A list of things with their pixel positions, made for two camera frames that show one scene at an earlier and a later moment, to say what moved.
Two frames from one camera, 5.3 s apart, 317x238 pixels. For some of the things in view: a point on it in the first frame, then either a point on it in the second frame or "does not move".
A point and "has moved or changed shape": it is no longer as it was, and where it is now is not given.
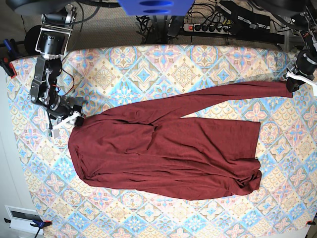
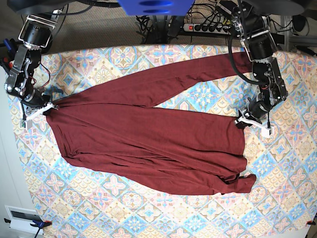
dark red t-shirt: [168, 149] has moved or changed shape
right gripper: [306, 65] → [257, 109]
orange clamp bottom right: [310, 222] does not move
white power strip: [210, 29] does not move
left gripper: [63, 108] → [35, 98]
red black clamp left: [8, 67] does not move
